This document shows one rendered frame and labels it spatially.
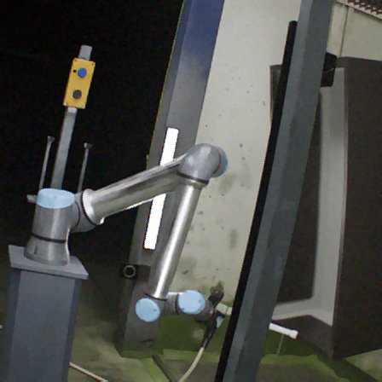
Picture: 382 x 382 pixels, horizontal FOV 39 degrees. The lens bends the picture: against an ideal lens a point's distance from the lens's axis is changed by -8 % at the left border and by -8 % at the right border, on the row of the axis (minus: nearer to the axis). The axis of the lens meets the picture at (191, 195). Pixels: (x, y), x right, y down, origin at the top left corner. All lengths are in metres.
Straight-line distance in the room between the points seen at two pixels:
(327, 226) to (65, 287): 1.35
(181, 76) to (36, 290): 1.43
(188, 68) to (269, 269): 2.08
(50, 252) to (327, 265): 1.39
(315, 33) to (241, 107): 2.07
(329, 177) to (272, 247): 1.79
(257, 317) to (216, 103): 2.10
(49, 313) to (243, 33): 1.85
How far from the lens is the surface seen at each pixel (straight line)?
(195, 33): 3.06
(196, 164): 1.96
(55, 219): 2.15
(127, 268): 2.98
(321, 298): 2.94
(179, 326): 3.19
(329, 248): 2.84
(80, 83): 3.02
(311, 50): 1.07
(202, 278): 3.14
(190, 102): 3.01
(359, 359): 3.39
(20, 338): 2.20
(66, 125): 3.06
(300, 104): 1.05
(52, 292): 2.15
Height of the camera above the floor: 1.11
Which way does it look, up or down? 3 degrees down
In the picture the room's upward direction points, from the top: 12 degrees clockwise
